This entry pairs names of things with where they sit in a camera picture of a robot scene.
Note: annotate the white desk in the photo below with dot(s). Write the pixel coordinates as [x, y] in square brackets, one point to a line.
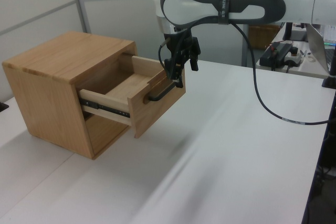
[307, 68]

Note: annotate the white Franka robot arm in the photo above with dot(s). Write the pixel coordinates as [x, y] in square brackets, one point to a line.
[189, 5]

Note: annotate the emergency stop button box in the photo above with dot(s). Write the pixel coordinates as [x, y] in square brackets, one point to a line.
[294, 57]

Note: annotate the wooden cabinet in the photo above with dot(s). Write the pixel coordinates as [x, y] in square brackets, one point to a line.
[44, 95]

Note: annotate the black power supply box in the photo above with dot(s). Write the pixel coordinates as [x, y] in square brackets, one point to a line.
[275, 52]

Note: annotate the black flat object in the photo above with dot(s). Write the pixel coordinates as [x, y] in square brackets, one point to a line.
[3, 106]

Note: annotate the silver laptop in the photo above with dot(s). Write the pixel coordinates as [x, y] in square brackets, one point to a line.
[319, 47]

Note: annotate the brown cardboard box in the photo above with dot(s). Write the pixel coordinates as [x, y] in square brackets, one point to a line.
[262, 36]

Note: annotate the grey partition post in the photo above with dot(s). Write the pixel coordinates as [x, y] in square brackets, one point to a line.
[80, 1]

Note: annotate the black monitor pole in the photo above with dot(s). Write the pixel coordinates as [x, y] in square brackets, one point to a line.
[288, 31]

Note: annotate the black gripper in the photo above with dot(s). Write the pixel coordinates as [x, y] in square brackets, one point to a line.
[178, 48]

